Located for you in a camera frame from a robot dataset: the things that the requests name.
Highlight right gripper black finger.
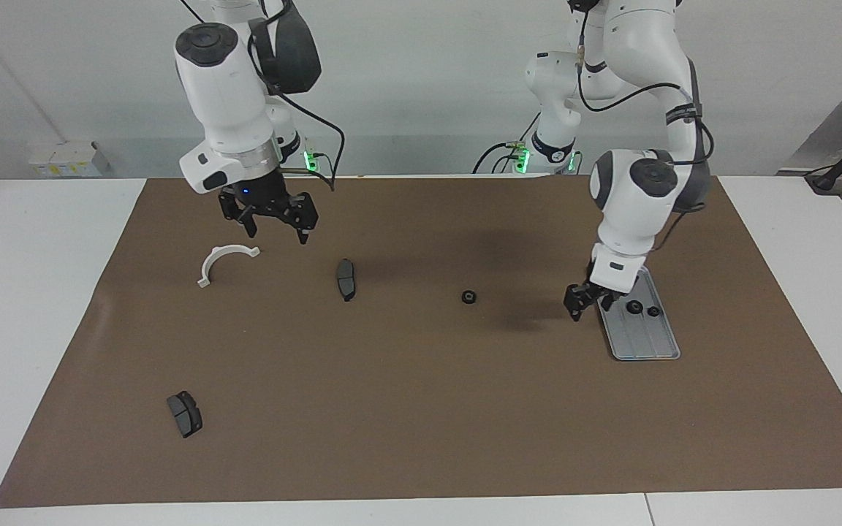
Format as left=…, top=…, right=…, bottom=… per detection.
left=218, top=191, right=260, bottom=240
left=285, top=191, right=319, bottom=245

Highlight silver metal tray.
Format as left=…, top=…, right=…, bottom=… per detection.
left=595, top=265, right=682, bottom=362

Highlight long dark grey brake pad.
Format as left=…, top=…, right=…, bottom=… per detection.
left=335, top=258, right=358, bottom=302

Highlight white cardboard box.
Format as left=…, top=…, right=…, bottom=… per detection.
left=29, top=141, right=110, bottom=178

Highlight brown table mat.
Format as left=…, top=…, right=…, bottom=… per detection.
left=0, top=175, right=842, bottom=508

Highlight short dark grey brake pad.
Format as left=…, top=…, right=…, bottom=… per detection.
left=166, top=390, right=204, bottom=439

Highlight white curved plastic bracket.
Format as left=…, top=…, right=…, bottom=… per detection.
left=197, top=245, right=262, bottom=289

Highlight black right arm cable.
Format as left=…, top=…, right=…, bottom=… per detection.
left=246, top=0, right=346, bottom=192

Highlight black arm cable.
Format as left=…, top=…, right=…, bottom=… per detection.
left=246, top=0, right=346, bottom=192
left=576, top=0, right=716, bottom=253

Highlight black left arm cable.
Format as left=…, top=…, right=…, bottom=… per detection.
left=576, top=0, right=716, bottom=253

